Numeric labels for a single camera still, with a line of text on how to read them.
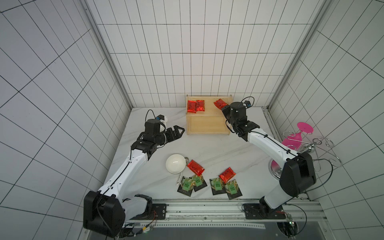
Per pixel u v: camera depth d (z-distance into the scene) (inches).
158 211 28.5
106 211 15.0
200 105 35.3
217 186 32.0
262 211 25.6
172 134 27.0
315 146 25.3
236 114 24.8
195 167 33.8
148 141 23.4
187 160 35.0
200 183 32.1
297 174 17.2
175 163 34.5
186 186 31.9
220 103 33.7
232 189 31.3
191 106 35.4
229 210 29.4
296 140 26.8
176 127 27.9
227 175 32.7
